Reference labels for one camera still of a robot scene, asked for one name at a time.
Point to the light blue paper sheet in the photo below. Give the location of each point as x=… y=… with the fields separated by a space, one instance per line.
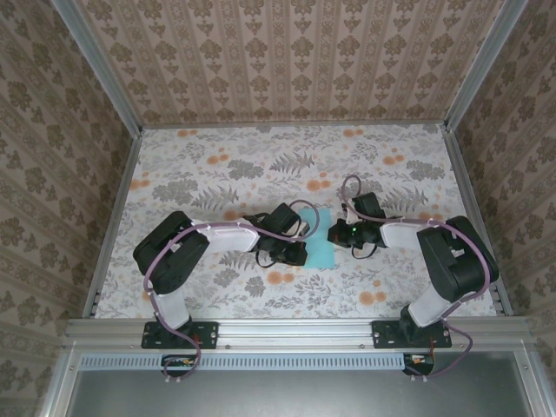
x=323 y=256

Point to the floral patterned table cover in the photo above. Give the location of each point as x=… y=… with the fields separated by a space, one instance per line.
x=243 y=143

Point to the aluminium table edge rail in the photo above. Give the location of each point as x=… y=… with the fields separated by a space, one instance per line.
x=114 y=226
x=461 y=174

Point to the aluminium mounting rail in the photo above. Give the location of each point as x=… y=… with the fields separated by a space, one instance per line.
x=295 y=332

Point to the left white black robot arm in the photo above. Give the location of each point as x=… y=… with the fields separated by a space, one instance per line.
x=226 y=239

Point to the aluminium frame post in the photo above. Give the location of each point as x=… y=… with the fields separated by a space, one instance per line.
x=100 y=61
x=478 y=61

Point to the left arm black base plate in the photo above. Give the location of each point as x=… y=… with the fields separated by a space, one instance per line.
x=208 y=332

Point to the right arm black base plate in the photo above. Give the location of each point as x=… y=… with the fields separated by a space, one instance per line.
x=384 y=334

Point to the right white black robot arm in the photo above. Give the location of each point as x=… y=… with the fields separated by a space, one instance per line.
x=404 y=234

